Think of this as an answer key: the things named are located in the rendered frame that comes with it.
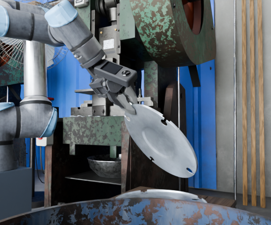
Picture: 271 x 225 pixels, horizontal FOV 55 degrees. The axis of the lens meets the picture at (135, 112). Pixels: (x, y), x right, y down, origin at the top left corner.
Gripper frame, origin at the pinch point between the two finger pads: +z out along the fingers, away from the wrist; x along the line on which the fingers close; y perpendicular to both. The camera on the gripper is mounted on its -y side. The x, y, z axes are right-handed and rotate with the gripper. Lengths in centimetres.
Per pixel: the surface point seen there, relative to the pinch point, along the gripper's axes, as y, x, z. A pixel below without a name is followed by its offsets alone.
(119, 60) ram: 56, -48, 3
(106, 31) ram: 64, -58, -12
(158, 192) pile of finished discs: 7.4, 8.3, 32.3
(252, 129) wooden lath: 35, -100, 111
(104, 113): 56, -19, 17
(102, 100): 57, -24, 12
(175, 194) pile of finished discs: 1.2, 6.4, 34.1
